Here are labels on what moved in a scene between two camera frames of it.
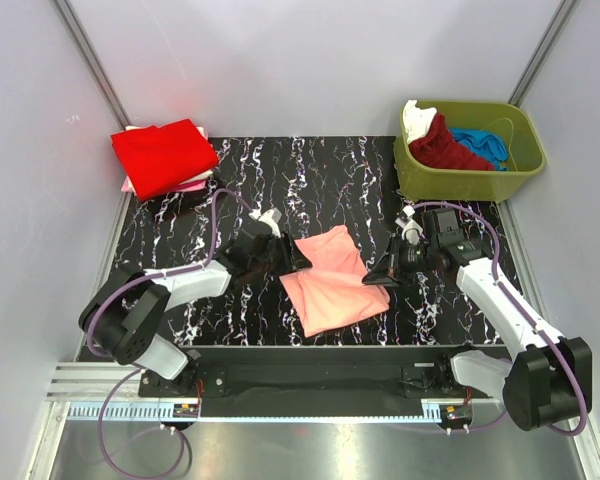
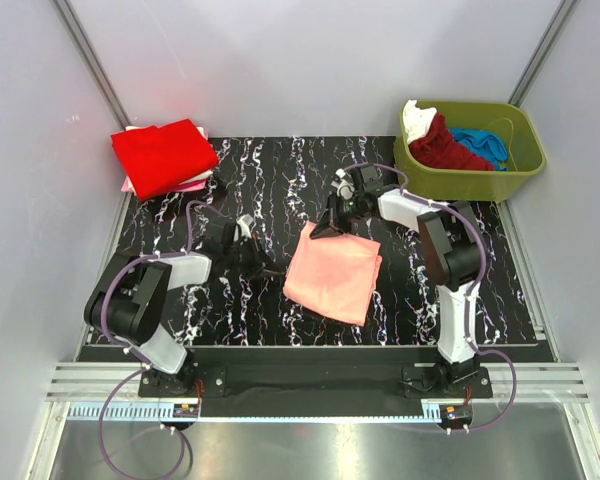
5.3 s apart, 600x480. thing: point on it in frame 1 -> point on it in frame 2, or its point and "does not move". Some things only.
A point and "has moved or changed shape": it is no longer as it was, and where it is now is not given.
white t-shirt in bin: x=417 y=121 does not move
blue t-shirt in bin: x=486 y=145 does not move
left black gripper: x=292 y=259 -> x=262 y=264
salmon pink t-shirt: x=331 y=293 has moved or changed shape
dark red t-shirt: x=439 y=148 does not move
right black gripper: x=379 y=275 -> x=325 y=227
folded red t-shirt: x=154 y=159 does not move
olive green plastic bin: x=520 y=134 does not move
